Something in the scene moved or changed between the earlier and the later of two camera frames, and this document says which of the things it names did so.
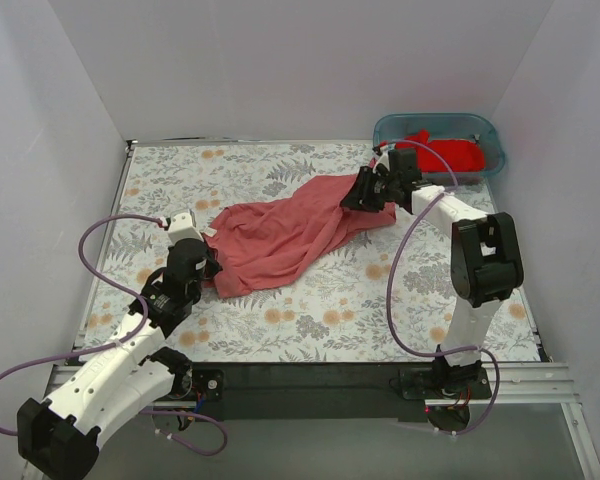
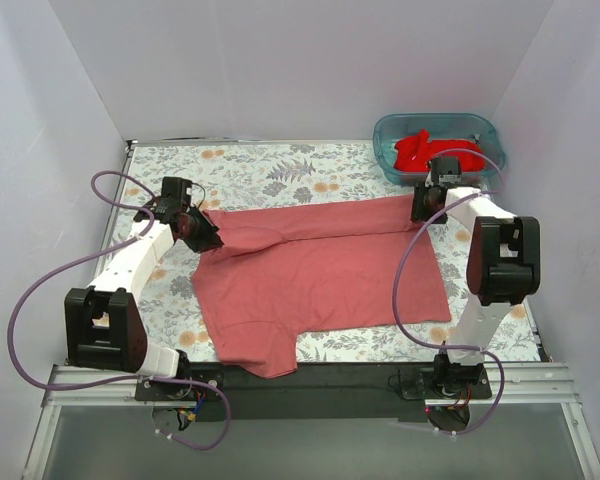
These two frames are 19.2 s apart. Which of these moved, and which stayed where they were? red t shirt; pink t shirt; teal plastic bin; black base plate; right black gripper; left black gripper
Moved: right black gripper; pink t shirt; left black gripper
Stayed: red t shirt; teal plastic bin; black base plate
